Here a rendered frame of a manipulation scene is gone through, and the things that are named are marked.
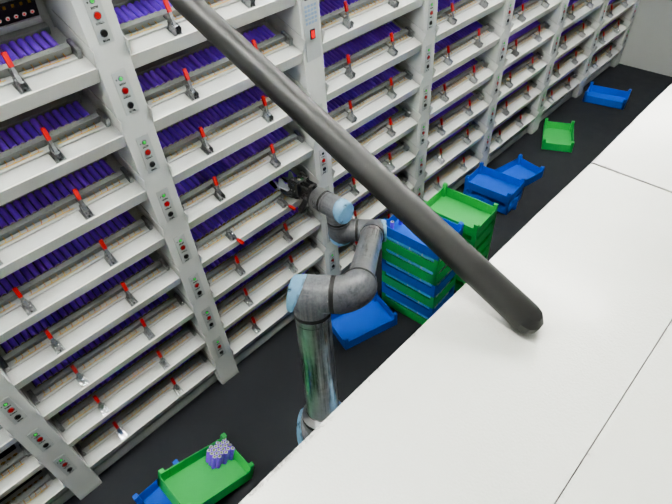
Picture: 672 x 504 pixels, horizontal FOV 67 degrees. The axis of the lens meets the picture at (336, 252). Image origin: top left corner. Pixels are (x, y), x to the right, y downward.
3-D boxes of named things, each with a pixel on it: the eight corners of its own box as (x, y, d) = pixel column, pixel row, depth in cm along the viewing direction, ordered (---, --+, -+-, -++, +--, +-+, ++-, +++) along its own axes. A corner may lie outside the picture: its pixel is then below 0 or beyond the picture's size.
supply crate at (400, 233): (462, 236, 229) (464, 222, 224) (437, 261, 219) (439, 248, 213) (407, 210, 244) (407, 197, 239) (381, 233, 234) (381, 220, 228)
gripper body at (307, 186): (299, 170, 207) (320, 181, 201) (301, 187, 213) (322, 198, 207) (285, 179, 203) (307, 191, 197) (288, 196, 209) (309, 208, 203)
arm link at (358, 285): (373, 287, 143) (388, 213, 204) (329, 285, 145) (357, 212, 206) (374, 323, 147) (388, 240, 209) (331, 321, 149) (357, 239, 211)
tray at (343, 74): (419, 51, 231) (430, 25, 219) (324, 103, 201) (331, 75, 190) (387, 26, 236) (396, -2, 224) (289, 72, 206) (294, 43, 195)
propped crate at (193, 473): (222, 445, 215) (224, 431, 212) (252, 478, 205) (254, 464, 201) (157, 484, 194) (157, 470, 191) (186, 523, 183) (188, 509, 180)
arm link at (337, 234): (356, 248, 206) (353, 226, 196) (328, 247, 207) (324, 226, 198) (358, 231, 212) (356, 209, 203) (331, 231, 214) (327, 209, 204)
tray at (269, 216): (315, 194, 224) (319, 180, 216) (201, 269, 194) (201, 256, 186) (285, 165, 229) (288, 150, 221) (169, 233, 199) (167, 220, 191)
